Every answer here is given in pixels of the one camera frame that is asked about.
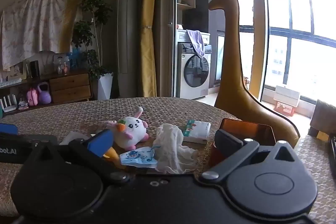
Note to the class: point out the blue printed packet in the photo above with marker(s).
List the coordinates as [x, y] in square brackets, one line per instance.
[139, 157]

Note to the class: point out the photo frame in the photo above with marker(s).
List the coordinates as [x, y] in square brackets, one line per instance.
[17, 70]

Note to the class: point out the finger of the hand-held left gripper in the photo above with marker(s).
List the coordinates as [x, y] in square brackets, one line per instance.
[8, 129]

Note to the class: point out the white washing machine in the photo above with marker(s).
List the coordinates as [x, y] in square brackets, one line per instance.
[194, 74]

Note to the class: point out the yellow cloth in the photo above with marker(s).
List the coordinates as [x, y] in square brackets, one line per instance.
[71, 19]

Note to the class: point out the clear plastic container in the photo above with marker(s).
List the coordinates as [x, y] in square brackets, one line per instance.
[62, 64]

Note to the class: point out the red crate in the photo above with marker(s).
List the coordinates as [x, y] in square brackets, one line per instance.
[284, 109]

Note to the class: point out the green potted plant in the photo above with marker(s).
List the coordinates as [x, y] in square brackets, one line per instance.
[93, 6]

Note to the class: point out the blue toy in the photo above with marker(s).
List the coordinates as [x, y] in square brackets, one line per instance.
[73, 58]

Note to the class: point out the standing air conditioner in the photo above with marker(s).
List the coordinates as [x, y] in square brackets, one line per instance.
[127, 29]

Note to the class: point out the white box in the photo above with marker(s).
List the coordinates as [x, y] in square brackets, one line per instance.
[287, 95]

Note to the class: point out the floral cover sheet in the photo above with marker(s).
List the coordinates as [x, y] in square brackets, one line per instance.
[29, 27]

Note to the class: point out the yellow mango plush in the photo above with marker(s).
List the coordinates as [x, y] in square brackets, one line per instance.
[111, 155]

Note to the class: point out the white router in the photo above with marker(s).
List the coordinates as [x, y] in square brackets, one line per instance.
[9, 104]

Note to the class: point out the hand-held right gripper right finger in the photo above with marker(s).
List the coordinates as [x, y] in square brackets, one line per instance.
[228, 142]

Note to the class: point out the yellow curtain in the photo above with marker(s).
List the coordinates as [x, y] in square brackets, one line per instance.
[148, 29]

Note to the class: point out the purple towel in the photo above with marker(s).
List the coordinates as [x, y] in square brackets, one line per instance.
[197, 41]

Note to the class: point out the red tin box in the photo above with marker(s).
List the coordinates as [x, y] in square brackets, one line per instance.
[246, 129]

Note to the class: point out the beige houndstooth cloth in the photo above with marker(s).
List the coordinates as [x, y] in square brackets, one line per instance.
[320, 176]

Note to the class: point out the white printed tissue packet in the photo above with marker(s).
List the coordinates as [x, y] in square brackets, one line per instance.
[197, 132]

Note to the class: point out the purple kettlebell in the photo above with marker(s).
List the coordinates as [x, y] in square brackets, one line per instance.
[44, 95]

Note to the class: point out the wooden drawer cabinet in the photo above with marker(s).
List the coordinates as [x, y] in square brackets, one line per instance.
[69, 87]

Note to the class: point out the black speaker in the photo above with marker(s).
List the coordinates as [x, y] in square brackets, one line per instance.
[34, 69]

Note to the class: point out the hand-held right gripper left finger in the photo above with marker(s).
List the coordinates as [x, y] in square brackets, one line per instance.
[101, 142]

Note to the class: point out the white lace cloth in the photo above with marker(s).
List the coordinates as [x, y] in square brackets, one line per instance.
[170, 145]

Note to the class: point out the brown giraffe statue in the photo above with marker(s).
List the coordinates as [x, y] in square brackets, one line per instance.
[232, 69]

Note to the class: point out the brown chair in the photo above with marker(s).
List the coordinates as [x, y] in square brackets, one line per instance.
[324, 116]

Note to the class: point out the white planter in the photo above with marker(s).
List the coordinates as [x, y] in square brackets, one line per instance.
[105, 87]

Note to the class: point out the white bunny plush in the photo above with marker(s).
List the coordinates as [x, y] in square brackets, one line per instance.
[134, 127]

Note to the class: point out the pink toy case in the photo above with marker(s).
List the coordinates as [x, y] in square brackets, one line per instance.
[32, 98]

